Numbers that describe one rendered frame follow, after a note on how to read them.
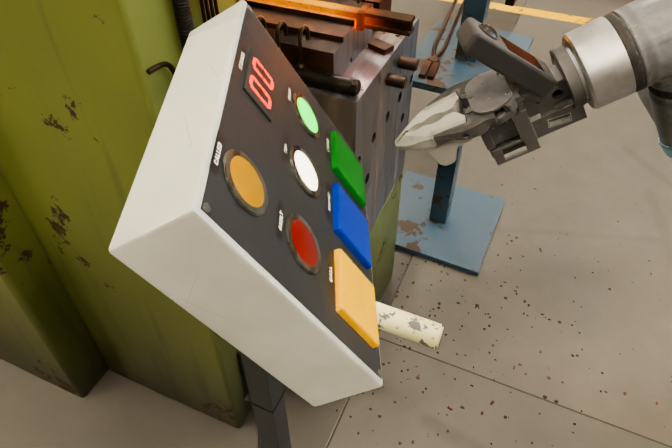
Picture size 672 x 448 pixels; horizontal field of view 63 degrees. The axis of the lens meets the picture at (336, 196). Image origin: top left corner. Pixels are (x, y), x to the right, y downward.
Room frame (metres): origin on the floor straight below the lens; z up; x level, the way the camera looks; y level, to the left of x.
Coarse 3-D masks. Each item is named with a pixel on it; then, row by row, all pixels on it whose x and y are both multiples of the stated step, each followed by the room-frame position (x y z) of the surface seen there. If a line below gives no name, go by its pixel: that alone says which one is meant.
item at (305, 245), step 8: (296, 224) 0.34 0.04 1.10; (304, 224) 0.35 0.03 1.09; (296, 232) 0.33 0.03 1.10; (304, 232) 0.34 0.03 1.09; (296, 240) 0.32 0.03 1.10; (304, 240) 0.33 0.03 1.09; (312, 240) 0.34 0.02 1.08; (296, 248) 0.31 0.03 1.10; (304, 248) 0.32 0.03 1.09; (312, 248) 0.33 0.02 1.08; (304, 256) 0.31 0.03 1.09; (312, 256) 0.32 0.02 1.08; (312, 264) 0.31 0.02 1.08
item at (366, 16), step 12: (264, 0) 1.06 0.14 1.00; (276, 0) 1.05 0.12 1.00; (288, 0) 1.04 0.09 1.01; (300, 0) 1.04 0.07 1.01; (312, 0) 1.04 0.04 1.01; (324, 12) 1.01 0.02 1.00; (336, 12) 1.00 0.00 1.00; (348, 12) 0.99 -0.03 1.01; (360, 12) 0.98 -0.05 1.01; (372, 12) 0.98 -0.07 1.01; (384, 12) 0.98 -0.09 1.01; (396, 12) 0.98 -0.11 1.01; (360, 24) 0.97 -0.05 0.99; (372, 24) 0.98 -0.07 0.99; (384, 24) 0.97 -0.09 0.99; (396, 24) 0.96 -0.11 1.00; (408, 24) 0.95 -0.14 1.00; (408, 36) 0.94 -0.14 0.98
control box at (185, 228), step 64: (192, 64) 0.49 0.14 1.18; (256, 64) 0.50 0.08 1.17; (192, 128) 0.36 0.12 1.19; (256, 128) 0.41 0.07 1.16; (320, 128) 0.54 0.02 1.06; (192, 192) 0.28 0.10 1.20; (320, 192) 0.43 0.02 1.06; (128, 256) 0.26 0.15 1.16; (192, 256) 0.26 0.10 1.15; (256, 256) 0.27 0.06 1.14; (320, 256) 0.33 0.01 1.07; (256, 320) 0.26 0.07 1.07; (320, 320) 0.27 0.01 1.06; (320, 384) 0.26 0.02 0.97
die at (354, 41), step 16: (256, 0) 1.06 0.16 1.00; (320, 0) 1.08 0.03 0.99; (336, 0) 1.08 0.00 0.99; (352, 0) 1.08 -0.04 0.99; (256, 16) 1.01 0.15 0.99; (272, 16) 1.01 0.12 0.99; (288, 16) 1.01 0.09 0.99; (304, 16) 1.01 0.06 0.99; (320, 16) 1.00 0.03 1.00; (336, 16) 0.99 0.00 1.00; (272, 32) 0.97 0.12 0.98; (288, 32) 0.97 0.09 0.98; (304, 32) 0.96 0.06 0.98; (320, 32) 0.94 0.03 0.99; (336, 32) 0.94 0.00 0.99; (352, 32) 0.96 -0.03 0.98; (368, 32) 1.04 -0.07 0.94; (288, 48) 0.92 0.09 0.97; (304, 48) 0.91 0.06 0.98; (320, 48) 0.90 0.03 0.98; (336, 48) 0.90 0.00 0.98; (352, 48) 0.96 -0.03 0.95; (304, 64) 0.91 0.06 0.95; (320, 64) 0.89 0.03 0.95; (336, 64) 0.89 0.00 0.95
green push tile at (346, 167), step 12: (336, 132) 0.56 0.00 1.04; (336, 144) 0.54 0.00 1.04; (336, 156) 0.51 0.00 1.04; (348, 156) 0.55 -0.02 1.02; (336, 168) 0.49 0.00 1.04; (348, 168) 0.52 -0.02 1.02; (360, 168) 0.56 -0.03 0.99; (348, 180) 0.49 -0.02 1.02; (360, 180) 0.53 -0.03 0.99; (360, 192) 0.50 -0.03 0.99; (360, 204) 0.49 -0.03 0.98
